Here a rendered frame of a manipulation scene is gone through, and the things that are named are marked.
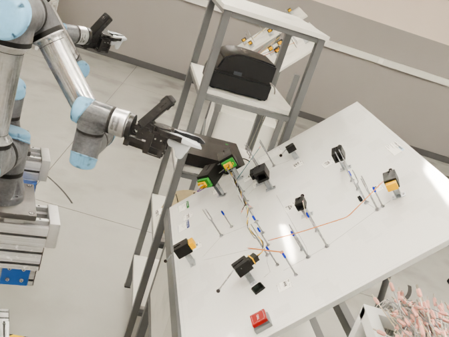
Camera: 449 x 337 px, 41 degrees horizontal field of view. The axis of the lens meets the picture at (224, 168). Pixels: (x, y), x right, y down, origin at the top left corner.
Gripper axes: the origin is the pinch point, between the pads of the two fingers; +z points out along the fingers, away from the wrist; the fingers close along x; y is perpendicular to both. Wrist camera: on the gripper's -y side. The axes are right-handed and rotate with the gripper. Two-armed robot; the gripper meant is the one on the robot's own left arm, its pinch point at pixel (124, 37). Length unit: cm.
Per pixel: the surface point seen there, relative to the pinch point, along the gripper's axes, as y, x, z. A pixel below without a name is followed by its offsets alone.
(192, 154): 41, 33, 36
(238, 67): -5, 31, 44
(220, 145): 42, 24, 65
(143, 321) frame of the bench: 128, 57, 27
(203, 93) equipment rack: 9.7, 30.7, 28.5
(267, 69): -9, 38, 55
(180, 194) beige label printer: 72, 26, 48
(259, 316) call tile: 29, 138, -29
